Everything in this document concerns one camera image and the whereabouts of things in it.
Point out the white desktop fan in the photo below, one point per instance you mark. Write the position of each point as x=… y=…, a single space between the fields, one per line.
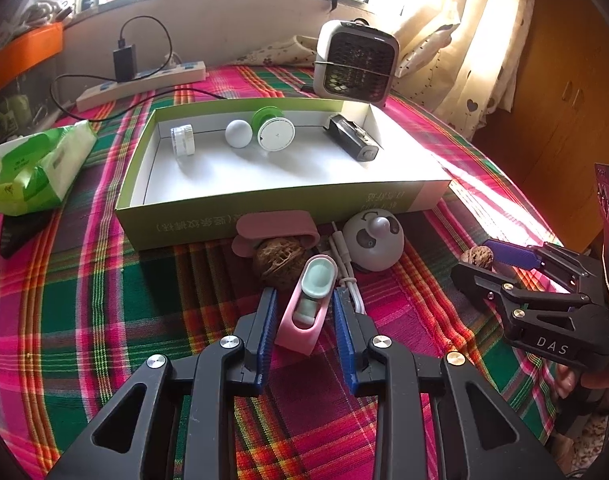
x=354 y=67

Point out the brown walnut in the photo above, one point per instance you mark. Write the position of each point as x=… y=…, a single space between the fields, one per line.
x=277 y=262
x=472 y=256

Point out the green and white round gadget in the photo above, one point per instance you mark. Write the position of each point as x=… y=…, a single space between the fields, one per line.
x=276 y=136

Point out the plaid blanket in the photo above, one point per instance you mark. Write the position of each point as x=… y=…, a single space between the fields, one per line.
x=109 y=310

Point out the pile of bags and papers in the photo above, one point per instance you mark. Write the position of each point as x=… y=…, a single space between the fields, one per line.
x=39 y=12

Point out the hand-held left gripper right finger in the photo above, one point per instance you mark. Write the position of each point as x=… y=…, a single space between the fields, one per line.
x=344 y=340

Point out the green cardboard box tray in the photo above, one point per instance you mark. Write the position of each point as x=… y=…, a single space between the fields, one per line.
x=209 y=220

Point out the black rectangular device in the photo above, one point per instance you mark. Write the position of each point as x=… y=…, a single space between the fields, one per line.
x=352 y=137

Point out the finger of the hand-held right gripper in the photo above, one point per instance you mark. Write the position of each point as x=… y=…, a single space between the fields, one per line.
x=479 y=277
x=514 y=255

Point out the black flat case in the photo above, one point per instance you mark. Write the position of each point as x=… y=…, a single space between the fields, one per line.
x=19 y=235

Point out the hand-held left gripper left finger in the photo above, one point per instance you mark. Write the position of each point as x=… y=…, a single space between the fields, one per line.
x=265 y=340

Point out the clear plastic storage bin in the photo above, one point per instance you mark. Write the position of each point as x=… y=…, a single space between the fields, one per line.
x=14 y=105

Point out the plain pink clip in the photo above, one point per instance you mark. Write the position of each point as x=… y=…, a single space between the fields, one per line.
x=274 y=225

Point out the white power strip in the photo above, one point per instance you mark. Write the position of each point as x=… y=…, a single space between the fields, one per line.
x=144 y=77

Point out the orange box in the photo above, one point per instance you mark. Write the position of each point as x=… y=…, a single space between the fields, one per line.
x=29 y=47

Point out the white panda-shaped gadget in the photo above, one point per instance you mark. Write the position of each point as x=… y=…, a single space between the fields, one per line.
x=374 y=247

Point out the person's right hand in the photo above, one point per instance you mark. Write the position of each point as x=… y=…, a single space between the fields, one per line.
x=566 y=385

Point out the wooden cabinet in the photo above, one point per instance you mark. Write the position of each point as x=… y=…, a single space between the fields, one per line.
x=559 y=110

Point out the green tissue pack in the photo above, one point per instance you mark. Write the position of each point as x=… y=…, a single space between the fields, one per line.
x=39 y=170

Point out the pink clip with teal insert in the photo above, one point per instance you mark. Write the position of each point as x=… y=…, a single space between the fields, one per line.
x=304 y=330

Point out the cream heart-print curtain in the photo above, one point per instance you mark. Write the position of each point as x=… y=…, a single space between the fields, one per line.
x=464 y=35

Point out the black charger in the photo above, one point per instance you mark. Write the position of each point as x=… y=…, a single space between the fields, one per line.
x=124 y=62

